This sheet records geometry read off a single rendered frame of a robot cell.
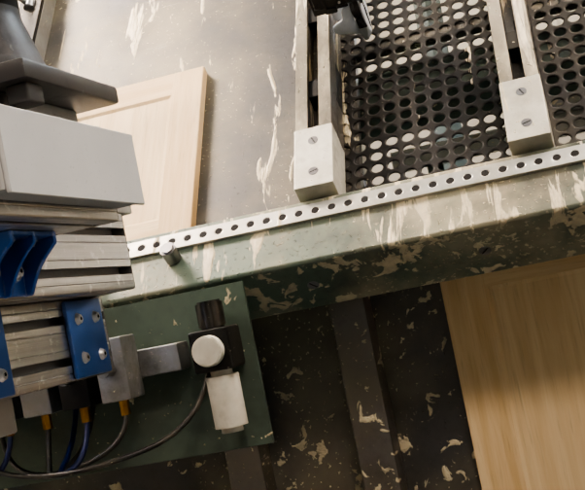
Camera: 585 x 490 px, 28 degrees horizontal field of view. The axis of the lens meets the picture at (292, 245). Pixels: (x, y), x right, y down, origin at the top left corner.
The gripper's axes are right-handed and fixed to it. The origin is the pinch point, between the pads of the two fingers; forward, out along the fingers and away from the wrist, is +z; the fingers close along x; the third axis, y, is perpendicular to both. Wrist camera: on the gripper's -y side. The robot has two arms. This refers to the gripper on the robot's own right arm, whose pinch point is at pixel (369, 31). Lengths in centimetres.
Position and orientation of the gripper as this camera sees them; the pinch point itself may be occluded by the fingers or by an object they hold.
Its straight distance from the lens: 205.5
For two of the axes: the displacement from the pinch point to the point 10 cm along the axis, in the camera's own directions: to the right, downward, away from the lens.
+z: 3.2, 6.1, 7.2
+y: -9.5, 2.0, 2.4
